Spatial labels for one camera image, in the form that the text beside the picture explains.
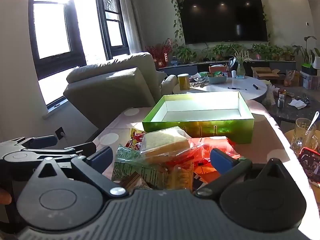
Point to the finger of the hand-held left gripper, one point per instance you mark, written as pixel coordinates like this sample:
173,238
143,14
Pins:
85,149
43,141

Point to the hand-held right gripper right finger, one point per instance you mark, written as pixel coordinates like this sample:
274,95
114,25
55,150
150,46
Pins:
221,161

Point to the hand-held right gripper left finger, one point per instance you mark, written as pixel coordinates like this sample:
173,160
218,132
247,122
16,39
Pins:
101,158

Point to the red transparent snack packet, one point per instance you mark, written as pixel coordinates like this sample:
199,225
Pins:
212,143

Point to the green snack bag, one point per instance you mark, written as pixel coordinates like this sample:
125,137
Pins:
132,160

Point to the red chips bag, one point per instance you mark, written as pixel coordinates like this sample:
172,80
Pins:
133,138

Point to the green cardboard box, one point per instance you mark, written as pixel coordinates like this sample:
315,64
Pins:
200,128

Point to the clear yellow cake packet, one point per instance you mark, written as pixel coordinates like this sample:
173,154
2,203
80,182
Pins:
165,142

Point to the person's left hand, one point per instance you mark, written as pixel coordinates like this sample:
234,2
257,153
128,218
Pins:
5,197

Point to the beige sofa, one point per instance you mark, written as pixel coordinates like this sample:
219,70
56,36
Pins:
110,87

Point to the round white table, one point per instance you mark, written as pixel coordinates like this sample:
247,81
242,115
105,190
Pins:
217,91

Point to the yellow round side table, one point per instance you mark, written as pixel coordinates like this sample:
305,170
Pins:
287,136

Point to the thin pen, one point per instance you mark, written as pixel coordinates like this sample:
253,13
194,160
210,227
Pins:
237,88

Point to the teal basket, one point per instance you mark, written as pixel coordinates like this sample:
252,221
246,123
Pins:
217,79

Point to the dark round table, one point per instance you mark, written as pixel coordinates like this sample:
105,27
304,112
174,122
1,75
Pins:
287,113

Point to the black marker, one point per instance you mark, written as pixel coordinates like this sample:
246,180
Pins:
256,86

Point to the clear plastic bag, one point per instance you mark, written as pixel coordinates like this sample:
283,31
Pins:
270,95

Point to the large black framed window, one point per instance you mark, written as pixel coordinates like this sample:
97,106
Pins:
62,60

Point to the pile of foil wrappers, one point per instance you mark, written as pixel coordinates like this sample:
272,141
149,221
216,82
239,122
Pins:
198,80

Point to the small glass jar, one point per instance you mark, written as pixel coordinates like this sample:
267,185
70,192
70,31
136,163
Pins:
281,102

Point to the glass mug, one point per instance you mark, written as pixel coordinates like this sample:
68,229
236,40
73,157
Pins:
302,136

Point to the yellow canister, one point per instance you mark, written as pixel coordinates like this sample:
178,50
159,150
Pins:
183,83

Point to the small white cylinder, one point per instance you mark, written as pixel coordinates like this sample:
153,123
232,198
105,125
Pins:
234,74

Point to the red phone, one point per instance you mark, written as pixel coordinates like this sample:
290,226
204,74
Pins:
310,165

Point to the orange tissue box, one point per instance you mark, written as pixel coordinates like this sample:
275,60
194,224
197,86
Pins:
217,68

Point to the glass vase with plant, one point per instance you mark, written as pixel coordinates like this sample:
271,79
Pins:
240,70

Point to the crumpled white tissue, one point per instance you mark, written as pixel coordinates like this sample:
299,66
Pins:
297,104

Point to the open cardboard box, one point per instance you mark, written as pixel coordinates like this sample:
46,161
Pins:
265,75

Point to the dark television console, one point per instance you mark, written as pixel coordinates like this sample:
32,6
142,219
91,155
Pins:
190,68

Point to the metal spoon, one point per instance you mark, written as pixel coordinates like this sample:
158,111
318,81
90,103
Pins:
315,116

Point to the plastic bag of oranges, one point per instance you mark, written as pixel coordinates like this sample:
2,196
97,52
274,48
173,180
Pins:
291,80

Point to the row of green potted plants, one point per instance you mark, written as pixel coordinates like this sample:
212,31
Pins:
185,53

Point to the clear storage box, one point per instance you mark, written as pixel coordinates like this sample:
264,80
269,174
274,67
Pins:
310,82

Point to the red flower decoration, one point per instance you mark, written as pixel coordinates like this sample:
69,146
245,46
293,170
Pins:
162,48

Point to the green and black box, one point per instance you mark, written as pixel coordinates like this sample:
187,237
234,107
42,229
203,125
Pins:
308,69

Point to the peace lily in white pot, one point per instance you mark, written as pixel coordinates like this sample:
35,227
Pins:
316,63

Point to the narrow black framed window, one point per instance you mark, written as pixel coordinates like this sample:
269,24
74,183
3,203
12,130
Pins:
113,15

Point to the sheer white curtain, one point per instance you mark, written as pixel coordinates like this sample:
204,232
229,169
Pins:
131,17

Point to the wall socket with plug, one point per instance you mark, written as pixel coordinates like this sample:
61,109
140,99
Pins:
60,132

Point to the wall-mounted black television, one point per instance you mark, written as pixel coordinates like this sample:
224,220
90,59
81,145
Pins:
222,17

